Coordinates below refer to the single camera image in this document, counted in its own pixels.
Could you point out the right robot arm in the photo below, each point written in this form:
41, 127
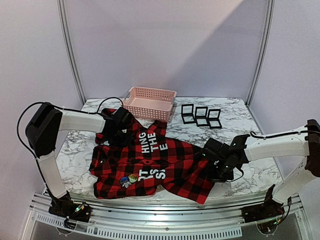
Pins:
303, 141

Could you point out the black display box left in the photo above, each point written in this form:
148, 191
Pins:
187, 113

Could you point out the black display box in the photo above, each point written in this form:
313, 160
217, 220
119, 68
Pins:
201, 113
213, 119
187, 113

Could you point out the red black plaid shirt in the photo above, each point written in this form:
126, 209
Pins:
178, 166

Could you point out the aluminium front rail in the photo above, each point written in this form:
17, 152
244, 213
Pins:
149, 219

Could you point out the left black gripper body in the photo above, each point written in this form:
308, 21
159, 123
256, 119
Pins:
119, 139

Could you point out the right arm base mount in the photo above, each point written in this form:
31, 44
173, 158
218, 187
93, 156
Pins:
269, 213

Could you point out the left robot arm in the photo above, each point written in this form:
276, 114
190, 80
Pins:
43, 129

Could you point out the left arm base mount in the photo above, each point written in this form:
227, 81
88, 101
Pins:
71, 212

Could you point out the black display box right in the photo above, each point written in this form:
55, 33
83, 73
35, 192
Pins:
213, 119

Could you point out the black display box middle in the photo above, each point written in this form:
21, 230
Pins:
201, 113

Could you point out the pink plastic basket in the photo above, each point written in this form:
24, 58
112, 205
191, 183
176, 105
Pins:
150, 103

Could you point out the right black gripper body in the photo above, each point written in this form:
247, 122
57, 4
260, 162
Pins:
219, 173

